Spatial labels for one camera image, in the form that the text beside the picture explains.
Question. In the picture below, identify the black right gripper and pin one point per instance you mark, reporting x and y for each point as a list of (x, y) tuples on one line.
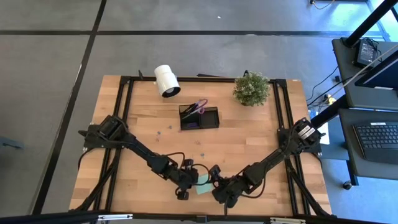
[(230, 189)]

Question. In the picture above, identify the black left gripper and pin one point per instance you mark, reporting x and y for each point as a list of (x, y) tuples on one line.
[(186, 180)]

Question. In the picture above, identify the green sticky note pad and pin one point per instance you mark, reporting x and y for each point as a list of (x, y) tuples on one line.
[(203, 186)]

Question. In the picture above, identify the black mesh desk organizer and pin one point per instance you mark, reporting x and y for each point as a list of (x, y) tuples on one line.
[(210, 119)]

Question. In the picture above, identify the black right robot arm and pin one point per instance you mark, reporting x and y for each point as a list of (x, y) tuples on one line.
[(273, 158)]

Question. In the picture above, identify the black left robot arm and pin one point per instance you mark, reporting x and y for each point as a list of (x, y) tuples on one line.
[(140, 149)]

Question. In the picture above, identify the white cylindrical spot lamp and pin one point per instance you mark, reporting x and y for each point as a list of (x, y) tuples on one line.
[(166, 79)]

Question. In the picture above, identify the green potted plant black pot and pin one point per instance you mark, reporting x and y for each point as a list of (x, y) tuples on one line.
[(251, 88)]

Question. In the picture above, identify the white paper sheet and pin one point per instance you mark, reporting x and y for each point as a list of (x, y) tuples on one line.
[(324, 137)]

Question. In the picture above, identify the black caster wheel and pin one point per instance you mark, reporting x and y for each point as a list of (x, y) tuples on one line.
[(347, 185)]

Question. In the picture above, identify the black crossbeam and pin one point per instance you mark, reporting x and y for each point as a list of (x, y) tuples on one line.
[(62, 217)]

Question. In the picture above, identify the yellow plug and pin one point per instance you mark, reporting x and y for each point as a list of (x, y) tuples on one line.
[(330, 100)]

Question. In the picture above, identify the dark grey desk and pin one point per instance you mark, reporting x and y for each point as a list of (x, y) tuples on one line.
[(343, 81), (373, 171)]

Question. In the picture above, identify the black laptop keyboard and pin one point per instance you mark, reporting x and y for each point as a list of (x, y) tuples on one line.
[(379, 137)]

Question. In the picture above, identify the dark grey flat object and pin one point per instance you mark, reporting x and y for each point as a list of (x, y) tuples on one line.
[(11, 144)]

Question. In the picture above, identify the black computer monitor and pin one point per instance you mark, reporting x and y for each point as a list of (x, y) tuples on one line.
[(382, 74)]

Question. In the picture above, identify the black power adapter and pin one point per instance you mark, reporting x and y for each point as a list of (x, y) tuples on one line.
[(365, 53)]

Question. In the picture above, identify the silver metal bracket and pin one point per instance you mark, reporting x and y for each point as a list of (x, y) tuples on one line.
[(287, 220), (115, 216)]

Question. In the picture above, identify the black aluminium table frame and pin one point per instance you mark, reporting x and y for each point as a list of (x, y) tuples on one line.
[(217, 80)]

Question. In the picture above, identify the black rig post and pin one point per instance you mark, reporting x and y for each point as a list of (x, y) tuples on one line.
[(370, 21), (329, 110)]

